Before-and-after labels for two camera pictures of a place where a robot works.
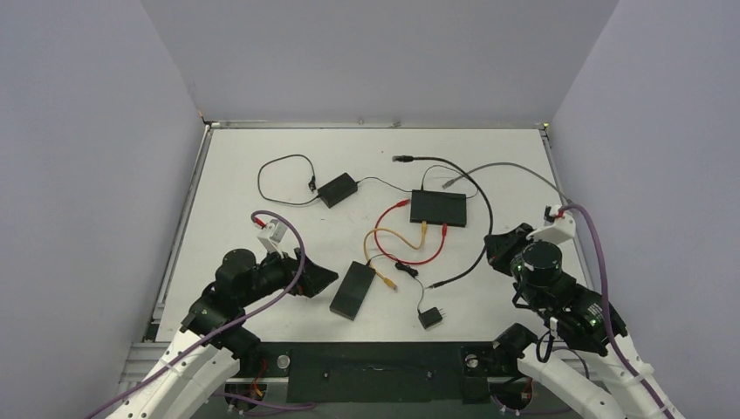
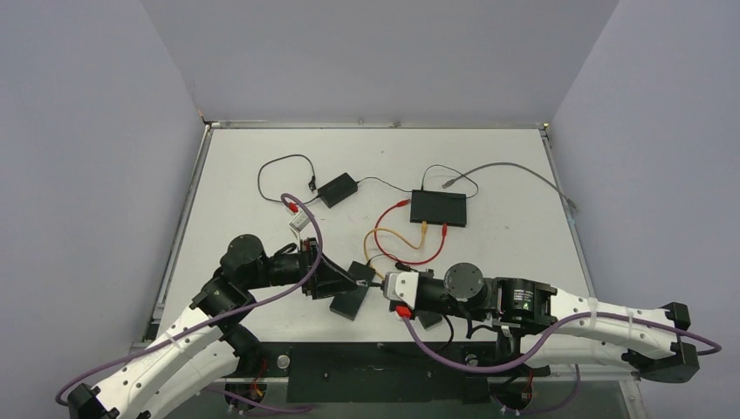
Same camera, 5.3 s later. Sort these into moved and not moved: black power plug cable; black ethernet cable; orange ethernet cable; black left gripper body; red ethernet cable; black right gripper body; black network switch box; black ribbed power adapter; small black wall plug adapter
Moved: black left gripper body; black right gripper body; black ethernet cable
Not moved: black network switch box; black ribbed power adapter; orange ethernet cable; black power plug cable; small black wall plug adapter; red ethernet cable
